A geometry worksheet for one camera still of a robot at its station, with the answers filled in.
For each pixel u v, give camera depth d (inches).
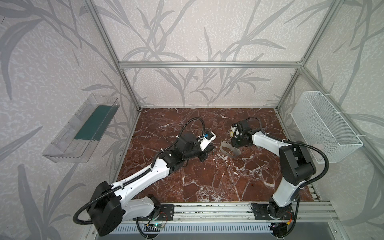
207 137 24.8
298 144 19.5
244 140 28.0
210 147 26.4
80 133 25.8
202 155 26.0
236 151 38.0
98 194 15.9
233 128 35.1
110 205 15.2
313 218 28.5
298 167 19.0
